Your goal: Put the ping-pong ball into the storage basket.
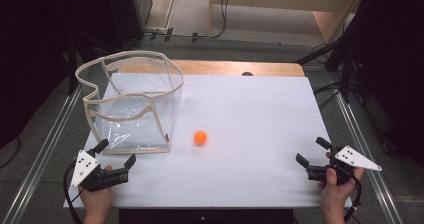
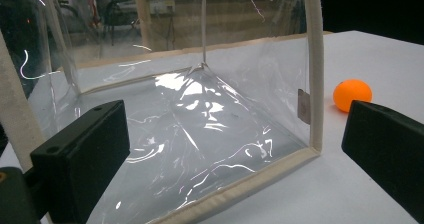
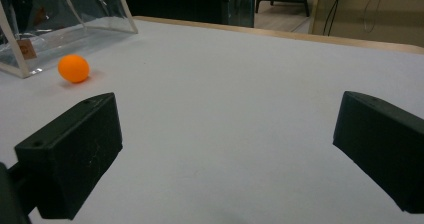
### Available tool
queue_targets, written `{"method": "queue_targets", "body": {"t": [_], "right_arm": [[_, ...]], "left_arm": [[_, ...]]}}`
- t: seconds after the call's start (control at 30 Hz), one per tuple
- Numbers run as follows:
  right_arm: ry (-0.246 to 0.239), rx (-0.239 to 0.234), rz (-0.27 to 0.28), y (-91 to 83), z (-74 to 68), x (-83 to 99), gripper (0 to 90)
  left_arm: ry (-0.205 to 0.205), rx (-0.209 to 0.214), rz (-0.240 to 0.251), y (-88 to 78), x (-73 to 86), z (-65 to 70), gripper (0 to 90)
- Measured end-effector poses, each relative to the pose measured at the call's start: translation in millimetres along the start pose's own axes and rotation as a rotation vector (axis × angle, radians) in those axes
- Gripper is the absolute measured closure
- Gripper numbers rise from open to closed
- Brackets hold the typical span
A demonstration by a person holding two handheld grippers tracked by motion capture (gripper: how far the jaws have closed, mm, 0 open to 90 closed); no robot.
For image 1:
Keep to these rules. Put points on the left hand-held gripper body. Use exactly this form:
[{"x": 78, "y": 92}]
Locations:
[{"x": 85, "y": 167}]

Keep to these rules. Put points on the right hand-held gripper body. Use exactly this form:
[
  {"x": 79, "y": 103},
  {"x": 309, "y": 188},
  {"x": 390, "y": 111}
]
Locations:
[{"x": 353, "y": 159}]

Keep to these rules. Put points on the clear bag with beige trim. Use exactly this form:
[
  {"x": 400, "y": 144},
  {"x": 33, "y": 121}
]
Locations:
[{"x": 133, "y": 117}]

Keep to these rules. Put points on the orange ball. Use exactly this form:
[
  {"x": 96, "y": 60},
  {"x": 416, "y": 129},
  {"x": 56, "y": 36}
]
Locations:
[{"x": 200, "y": 137}]

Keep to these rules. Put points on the person's left hand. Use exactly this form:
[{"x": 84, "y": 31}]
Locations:
[{"x": 96, "y": 199}]

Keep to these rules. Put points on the person's right hand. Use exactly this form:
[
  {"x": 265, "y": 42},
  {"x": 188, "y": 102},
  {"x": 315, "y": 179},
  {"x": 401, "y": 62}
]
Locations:
[{"x": 333, "y": 192}]

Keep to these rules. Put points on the white board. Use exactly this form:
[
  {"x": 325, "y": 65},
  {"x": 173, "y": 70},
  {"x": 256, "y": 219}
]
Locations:
[{"x": 250, "y": 117}]

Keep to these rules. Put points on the black stand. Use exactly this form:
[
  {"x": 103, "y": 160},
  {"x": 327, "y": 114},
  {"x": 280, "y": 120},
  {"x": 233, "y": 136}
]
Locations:
[{"x": 333, "y": 50}]

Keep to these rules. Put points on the black box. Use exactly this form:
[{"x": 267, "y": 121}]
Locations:
[{"x": 206, "y": 216}]

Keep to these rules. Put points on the dark curtain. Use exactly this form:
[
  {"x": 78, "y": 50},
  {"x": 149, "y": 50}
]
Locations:
[
  {"x": 396, "y": 67},
  {"x": 33, "y": 50}
]

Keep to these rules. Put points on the dark table grommet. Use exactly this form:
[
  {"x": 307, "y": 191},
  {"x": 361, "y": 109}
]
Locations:
[{"x": 247, "y": 73}]

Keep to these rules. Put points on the wooden table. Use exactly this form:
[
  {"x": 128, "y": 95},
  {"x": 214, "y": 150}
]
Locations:
[{"x": 216, "y": 68}]

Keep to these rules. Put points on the black cabinet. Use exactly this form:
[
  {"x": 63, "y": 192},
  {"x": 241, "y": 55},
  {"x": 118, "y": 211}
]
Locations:
[{"x": 128, "y": 14}]

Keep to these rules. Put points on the metal floor rail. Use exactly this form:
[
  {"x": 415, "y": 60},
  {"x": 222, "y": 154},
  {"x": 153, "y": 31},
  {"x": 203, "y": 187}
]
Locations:
[
  {"x": 363, "y": 150},
  {"x": 43, "y": 150}
]

